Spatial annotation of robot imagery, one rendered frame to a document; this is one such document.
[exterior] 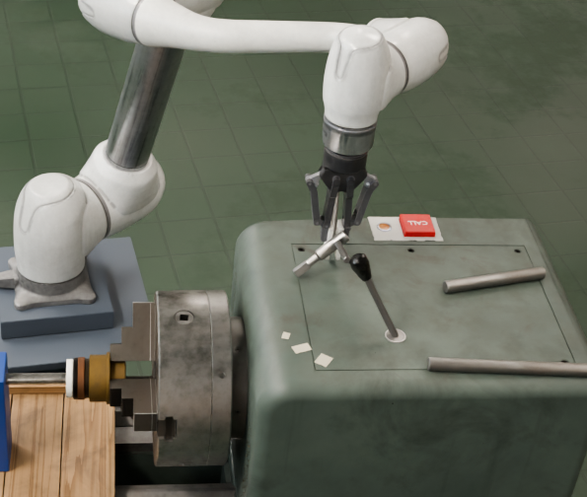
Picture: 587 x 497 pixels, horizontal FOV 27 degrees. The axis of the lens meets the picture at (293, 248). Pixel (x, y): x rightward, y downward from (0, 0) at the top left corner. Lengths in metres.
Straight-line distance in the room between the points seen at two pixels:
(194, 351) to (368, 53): 0.57
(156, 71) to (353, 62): 0.70
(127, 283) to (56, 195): 0.37
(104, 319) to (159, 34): 0.80
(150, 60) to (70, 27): 3.18
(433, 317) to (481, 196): 2.68
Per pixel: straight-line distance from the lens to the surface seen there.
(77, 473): 2.35
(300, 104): 5.25
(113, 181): 2.79
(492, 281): 2.26
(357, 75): 2.00
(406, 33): 2.13
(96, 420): 2.45
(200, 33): 2.24
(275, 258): 2.25
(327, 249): 2.19
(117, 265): 3.04
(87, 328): 2.84
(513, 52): 5.95
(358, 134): 2.06
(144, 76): 2.61
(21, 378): 2.24
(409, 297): 2.21
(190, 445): 2.15
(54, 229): 2.72
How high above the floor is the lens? 2.61
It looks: 36 degrees down
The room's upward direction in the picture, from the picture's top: 7 degrees clockwise
